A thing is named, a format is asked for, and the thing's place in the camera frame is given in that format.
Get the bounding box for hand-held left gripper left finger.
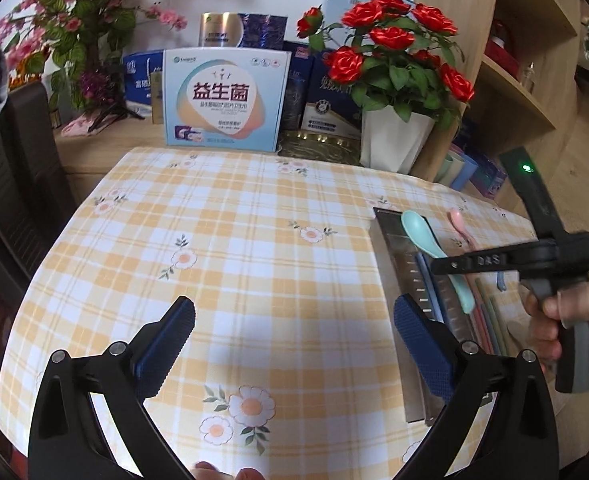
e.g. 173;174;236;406
28;296;198;480

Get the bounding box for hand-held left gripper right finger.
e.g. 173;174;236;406
393;293;560;480

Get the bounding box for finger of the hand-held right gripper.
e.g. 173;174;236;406
431;241;546;277

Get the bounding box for pink plastic spoon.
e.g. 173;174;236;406
448;207;480;252

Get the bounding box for pink chopstick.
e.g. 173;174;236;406
473;280;497;357

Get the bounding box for blue chopstick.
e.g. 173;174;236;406
414;252;446;325

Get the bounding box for green chopstick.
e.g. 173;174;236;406
487;296;509;357

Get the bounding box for teal plastic spoon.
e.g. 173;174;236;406
401;210;475;314

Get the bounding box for stainless steel utensil box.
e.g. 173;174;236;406
369;206;496;426

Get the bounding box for person's left hand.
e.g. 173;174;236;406
193;461;262;480

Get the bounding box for purple small box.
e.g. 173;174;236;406
474;155;508;197

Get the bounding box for blue plastic cup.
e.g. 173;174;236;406
449;152;478;192

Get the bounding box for green plastic cup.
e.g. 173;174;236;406
433;152;458;184

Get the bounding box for yellow checkered floral tablecloth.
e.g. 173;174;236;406
0;147;541;480

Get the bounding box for wooden shelf unit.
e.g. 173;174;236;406
413;0;589;192

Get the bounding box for white angular vase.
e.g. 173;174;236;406
359;107;436;174

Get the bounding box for gold embossed tray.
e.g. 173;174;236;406
278;130;363;164

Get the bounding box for wooden sideboard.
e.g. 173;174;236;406
53;106;365;196

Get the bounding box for red box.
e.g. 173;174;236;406
484;20;521;79

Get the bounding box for blue box with emblem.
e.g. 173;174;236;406
299;64;366;139

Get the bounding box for black chair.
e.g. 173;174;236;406
0;80;78;313

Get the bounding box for pink packet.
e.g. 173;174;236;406
61;114;111;138

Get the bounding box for black tripod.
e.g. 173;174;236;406
86;94;146;134

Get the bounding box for red rose bouquet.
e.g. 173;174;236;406
296;0;476;122

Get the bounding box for dark blue tall box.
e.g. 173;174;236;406
284;42;326;132

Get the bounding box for white pastel product box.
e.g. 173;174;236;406
163;49;293;154

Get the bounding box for blue gift box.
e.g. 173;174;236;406
122;52;168;114

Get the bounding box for purple flowers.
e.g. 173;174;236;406
78;72;121;104

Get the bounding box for orange flowers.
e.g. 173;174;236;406
8;54;42;87

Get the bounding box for dark blue patterned box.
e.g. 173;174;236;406
241;14;288;52

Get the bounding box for silver gold box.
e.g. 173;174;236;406
199;12;244;51

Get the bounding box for pink blossom plant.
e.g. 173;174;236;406
0;0;189;111

